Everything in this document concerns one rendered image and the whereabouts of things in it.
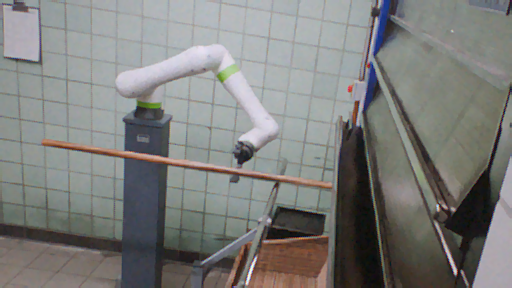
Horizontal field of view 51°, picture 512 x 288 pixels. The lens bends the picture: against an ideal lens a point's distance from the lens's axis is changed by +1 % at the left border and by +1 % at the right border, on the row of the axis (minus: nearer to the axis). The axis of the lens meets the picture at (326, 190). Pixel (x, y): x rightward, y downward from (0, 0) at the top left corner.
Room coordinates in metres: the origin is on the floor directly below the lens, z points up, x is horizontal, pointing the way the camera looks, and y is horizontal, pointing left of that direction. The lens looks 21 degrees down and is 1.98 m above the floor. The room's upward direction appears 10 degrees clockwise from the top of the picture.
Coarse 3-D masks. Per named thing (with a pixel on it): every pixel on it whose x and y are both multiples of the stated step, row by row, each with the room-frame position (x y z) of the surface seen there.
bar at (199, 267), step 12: (276, 192) 2.01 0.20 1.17; (264, 216) 1.75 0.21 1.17; (264, 228) 1.66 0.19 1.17; (240, 240) 1.72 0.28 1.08; (228, 252) 1.72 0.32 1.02; (252, 252) 1.47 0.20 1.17; (204, 264) 1.72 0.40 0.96; (252, 264) 1.40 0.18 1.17; (192, 276) 1.70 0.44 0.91; (204, 276) 1.72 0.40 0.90
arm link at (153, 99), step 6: (150, 90) 2.61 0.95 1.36; (156, 90) 2.66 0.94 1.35; (162, 90) 2.70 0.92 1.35; (144, 96) 2.63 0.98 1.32; (150, 96) 2.64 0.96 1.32; (156, 96) 2.66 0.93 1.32; (162, 96) 2.71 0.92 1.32; (138, 102) 2.65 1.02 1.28; (144, 102) 2.63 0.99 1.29; (150, 102) 2.64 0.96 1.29; (156, 102) 2.66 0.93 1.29
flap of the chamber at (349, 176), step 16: (336, 128) 2.29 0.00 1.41; (336, 144) 2.00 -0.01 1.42; (352, 144) 2.07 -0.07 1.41; (352, 160) 1.86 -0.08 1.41; (352, 176) 1.67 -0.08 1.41; (352, 192) 1.52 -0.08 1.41; (368, 192) 1.57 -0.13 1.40; (352, 208) 1.39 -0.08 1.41; (368, 208) 1.44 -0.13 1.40; (352, 224) 1.28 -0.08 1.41; (368, 224) 1.32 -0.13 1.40; (352, 240) 1.19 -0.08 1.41; (368, 240) 1.22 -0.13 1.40; (352, 256) 1.10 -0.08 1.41; (368, 256) 1.13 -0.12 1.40; (352, 272) 1.03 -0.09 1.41; (368, 272) 1.05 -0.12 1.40
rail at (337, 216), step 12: (336, 156) 1.80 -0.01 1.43; (336, 168) 1.65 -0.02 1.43; (336, 180) 1.53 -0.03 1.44; (336, 192) 1.42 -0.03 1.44; (336, 204) 1.33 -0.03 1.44; (336, 216) 1.25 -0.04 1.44; (336, 228) 1.18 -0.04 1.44; (336, 240) 1.11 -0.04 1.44; (336, 252) 1.05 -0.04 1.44; (336, 264) 1.00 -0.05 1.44; (336, 276) 0.95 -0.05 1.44
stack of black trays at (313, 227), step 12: (276, 216) 2.64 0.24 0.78; (288, 216) 2.67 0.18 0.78; (300, 216) 2.69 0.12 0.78; (312, 216) 2.72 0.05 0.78; (324, 216) 2.72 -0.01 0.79; (276, 228) 2.48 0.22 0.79; (288, 228) 2.50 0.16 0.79; (300, 228) 2.54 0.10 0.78; (312, 228) 2.56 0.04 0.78; (324, 228) 2.71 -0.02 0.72
